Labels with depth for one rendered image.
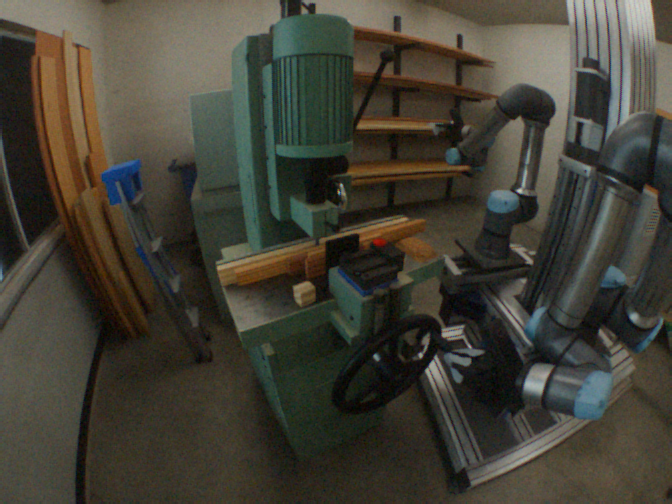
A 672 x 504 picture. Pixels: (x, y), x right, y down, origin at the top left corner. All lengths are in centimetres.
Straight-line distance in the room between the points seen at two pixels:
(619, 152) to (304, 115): 56
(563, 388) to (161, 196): 312
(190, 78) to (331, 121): 244
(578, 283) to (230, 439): 144
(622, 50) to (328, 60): 82
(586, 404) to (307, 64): 74
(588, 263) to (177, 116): 295
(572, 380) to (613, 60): 84
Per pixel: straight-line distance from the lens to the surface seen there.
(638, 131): 50
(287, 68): 61
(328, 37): 60
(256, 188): 84
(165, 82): 298
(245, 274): 72
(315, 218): 67
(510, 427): 139
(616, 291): 78
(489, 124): 109
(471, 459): 124
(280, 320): 62
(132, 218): 134
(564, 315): 56
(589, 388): 47
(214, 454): 149
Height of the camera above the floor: 132
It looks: 30 degrees down
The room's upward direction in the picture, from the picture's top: straight up
